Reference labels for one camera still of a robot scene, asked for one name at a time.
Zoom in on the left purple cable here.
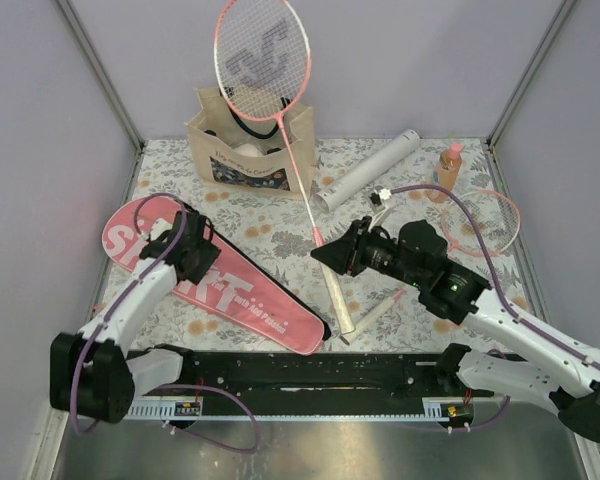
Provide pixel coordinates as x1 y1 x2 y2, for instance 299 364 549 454
69 192 264 455

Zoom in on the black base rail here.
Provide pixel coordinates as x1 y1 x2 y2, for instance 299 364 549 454
155 352 467 420

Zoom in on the floral tablecloth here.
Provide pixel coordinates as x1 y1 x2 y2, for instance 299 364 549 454
129 138 542 353

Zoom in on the pink badminton racket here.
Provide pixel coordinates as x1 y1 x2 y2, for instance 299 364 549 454
213 0 359 337
337 188 524 347

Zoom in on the purple cable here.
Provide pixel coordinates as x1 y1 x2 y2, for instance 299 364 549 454
69 192 264 455
389 184 600 434

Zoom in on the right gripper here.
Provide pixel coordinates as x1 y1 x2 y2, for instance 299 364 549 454
311 215 426 289

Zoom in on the beige canvas tote bag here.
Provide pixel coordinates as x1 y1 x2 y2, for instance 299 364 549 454
187 88 317 200

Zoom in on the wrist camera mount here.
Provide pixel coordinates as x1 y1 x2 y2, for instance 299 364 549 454
369 187 395 228
139 218 173 259

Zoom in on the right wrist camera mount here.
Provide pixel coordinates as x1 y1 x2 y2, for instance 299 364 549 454
369 187 395 228

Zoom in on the pink racket cover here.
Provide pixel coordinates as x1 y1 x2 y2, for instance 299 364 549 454
102 197 331 355

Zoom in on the white item inside bag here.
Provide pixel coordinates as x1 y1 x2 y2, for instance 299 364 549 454
234 143 263 158

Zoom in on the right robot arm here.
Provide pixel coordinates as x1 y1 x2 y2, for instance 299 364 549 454
311 217 600 443

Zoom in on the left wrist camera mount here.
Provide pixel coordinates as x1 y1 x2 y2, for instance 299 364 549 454
139 218 173 259

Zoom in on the peach lotion bottle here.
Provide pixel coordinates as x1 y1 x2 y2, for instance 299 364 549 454
432 143 463 191

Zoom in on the white shuttlecock tube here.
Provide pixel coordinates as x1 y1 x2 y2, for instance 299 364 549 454
314 129 421 213

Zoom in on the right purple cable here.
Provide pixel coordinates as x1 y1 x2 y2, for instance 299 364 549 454
389 184 600 434

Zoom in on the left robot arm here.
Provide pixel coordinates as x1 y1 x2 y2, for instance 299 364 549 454
49 210 220 433

